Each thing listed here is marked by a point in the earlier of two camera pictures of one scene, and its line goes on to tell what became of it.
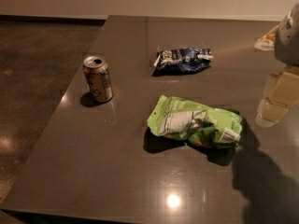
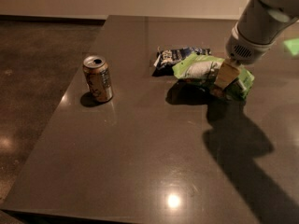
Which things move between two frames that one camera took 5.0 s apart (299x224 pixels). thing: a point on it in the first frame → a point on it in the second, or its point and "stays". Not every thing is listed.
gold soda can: (99, 78) stays
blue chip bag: (185, 59) stays
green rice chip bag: (194, 124) → (206, 69)
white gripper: (288, 41) → (244, 50)
